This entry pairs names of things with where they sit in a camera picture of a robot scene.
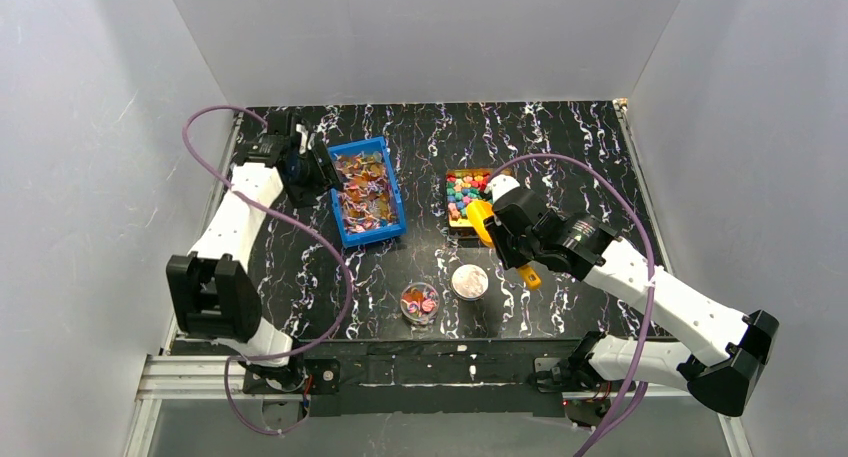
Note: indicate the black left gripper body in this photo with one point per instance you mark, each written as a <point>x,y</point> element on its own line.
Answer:
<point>323,172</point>

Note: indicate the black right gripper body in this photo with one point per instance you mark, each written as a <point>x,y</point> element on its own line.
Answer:
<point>503,235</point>

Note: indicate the blue plastic candy bin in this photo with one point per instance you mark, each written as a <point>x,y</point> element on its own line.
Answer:
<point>369,207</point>

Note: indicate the yellow plastic scoop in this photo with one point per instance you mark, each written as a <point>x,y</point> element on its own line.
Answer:
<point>482,218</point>

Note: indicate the white round jar lid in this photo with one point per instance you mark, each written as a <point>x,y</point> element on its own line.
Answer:
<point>469,282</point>

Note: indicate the dark tin of star candies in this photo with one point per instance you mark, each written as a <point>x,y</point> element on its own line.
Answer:
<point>462,187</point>

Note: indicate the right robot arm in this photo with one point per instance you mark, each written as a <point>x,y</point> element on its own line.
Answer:
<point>718,354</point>

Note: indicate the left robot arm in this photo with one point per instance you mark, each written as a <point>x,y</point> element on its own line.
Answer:
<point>212,294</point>

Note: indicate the clear round plastic jar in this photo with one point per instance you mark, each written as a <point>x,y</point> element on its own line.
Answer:
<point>420,303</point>

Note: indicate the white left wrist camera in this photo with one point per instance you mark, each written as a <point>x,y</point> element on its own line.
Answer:
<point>305,138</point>

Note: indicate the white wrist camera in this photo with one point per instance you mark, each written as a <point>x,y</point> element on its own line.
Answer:
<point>498,186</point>
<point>305,138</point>

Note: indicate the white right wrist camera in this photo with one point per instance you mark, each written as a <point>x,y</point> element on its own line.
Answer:
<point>498,186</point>

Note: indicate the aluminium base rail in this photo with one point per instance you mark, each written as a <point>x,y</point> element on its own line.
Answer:
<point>454,395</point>

